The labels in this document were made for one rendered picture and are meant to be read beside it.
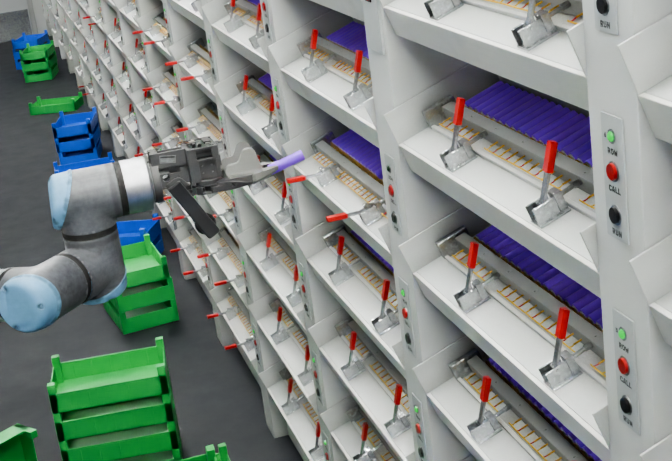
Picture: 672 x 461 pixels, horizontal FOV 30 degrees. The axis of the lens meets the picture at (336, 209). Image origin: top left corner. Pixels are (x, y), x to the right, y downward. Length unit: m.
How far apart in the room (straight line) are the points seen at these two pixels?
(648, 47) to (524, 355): 0.55
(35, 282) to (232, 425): 1.70
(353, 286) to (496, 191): 0.87
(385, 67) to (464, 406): 0.51
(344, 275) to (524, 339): 0.86
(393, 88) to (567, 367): 0.52
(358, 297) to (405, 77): 0.64
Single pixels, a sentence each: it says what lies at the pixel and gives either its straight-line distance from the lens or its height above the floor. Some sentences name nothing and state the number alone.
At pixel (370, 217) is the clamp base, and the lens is 2.09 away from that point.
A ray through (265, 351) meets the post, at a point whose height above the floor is 0.26.
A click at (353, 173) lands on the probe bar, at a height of 0.99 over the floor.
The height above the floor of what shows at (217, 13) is 1.17.
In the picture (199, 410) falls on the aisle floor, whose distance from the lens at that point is 3.74.
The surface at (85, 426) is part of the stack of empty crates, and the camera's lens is 3.34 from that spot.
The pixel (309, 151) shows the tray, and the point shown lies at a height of 0.97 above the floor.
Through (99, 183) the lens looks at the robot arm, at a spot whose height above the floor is 1.09.
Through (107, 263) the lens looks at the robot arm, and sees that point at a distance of 2.09.
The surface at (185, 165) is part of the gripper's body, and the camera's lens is 2.09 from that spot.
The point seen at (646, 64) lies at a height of 1.38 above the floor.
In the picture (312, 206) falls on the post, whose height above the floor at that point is 0.86.
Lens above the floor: 1.62
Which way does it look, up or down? 18 degrees down
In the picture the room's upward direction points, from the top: 7 degrees counter-clockwise
